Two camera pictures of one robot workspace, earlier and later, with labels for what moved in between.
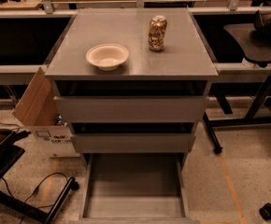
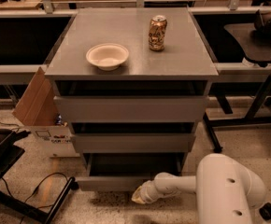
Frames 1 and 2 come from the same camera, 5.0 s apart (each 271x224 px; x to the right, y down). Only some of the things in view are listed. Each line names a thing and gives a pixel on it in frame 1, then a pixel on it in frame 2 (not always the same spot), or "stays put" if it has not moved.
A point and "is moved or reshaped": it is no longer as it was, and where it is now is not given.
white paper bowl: [107, 56] stays put
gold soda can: [157, 32] stays put
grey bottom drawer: [135, 189] is moved or reshaped
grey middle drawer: [134, 142] stays put
